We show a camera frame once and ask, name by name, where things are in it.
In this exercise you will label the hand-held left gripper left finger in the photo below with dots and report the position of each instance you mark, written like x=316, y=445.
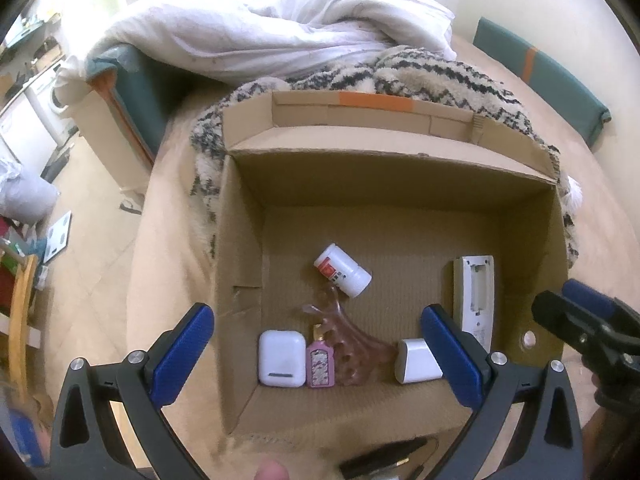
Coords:
x=185, y=345

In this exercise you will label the white bathroom scale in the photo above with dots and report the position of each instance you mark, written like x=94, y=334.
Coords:
x=57, y=237

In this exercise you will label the blue box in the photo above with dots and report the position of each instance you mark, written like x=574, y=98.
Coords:
x=25, y=435

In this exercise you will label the white plastic bag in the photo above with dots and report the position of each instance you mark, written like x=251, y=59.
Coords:
x=25, y=200

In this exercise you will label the brown cardboard box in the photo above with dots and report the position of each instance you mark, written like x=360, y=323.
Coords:
x=400, y=210

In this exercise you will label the white power adapter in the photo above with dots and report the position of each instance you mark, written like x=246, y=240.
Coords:
x=417, y=362

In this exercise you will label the pink perfume bottle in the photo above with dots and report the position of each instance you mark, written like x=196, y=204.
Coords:
x=321, y=365

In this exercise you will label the white remote control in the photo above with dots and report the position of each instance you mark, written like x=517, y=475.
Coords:
x=480, y=305

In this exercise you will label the black and cream patterned blanket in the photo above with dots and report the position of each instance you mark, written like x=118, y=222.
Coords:
x=425, y=75

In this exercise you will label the pink hair claw clip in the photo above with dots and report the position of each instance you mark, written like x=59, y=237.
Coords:
x=360, y=345

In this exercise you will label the yellow wooden chair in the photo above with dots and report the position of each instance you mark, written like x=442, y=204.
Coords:
x=22, y=300

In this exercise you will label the white duvet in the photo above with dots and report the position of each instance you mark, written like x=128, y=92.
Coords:
x=250, y=25

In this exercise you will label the white earbuds case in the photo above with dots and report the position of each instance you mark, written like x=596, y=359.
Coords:
x=280, y=355

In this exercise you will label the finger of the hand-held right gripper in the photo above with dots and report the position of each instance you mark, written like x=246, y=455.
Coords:
x=565, y=312
x=592, y=300

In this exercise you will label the black glossy object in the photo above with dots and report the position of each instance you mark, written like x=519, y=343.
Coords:
x=385, y=455

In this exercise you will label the white washing machine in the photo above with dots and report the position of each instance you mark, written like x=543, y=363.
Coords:
x=50, y=105

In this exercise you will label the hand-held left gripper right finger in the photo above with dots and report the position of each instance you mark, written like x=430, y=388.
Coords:
x=450, y=350

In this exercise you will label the teal upholstered bench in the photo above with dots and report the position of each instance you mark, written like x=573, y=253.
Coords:
x=140, y=95

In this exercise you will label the white pill bottle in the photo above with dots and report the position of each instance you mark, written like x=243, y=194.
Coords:
x=345, y=271

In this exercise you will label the teal cushion with orange stripe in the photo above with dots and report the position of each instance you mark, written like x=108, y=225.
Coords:
x=560, y=80

